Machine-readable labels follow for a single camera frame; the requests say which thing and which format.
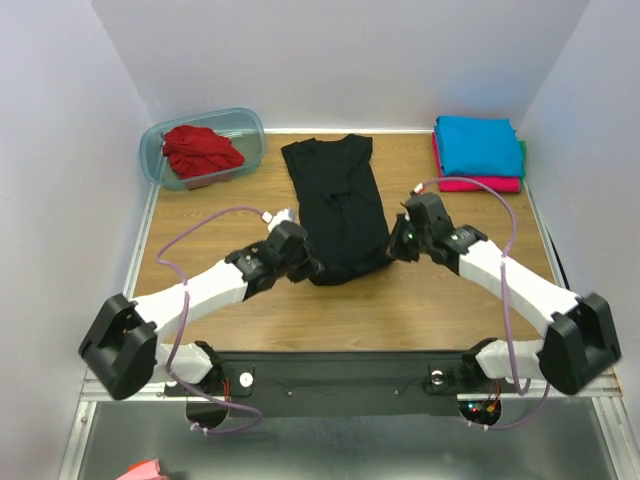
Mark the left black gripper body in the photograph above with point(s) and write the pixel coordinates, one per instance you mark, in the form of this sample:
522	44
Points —
299	268

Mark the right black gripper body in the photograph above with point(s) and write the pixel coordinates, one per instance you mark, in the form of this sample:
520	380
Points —
400	240

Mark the black t shirt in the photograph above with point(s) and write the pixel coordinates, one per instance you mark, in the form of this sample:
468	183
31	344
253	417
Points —
339	206

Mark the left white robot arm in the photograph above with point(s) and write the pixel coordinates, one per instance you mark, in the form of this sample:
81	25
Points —
123	346

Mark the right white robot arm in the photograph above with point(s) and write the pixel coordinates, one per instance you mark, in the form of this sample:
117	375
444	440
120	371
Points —
578	340

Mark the folded pink t shirt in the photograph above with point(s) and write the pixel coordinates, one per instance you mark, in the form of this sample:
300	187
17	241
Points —
508	185

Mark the folded blue t shirt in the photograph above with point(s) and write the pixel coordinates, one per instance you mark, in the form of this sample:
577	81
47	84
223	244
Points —
478	147

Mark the folded green t shirt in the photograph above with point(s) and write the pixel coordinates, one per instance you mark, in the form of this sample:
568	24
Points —
523	151

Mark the clear blue plastic bin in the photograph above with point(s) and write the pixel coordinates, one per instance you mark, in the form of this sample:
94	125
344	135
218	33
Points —
242	126

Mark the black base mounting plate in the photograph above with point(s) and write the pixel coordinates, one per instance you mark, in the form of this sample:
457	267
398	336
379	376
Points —
359	383

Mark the red t shirt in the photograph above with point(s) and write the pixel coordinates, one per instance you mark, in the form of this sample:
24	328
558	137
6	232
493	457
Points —
194	151

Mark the pink cloth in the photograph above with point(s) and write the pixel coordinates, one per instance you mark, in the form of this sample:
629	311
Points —
145	470

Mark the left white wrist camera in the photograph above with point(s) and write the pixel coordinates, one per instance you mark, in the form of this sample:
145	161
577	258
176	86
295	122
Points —
286	214

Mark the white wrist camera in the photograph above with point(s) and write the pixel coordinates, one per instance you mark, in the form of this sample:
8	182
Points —
418	189
286	214

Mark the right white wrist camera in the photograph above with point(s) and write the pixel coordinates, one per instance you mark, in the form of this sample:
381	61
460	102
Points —
418	189

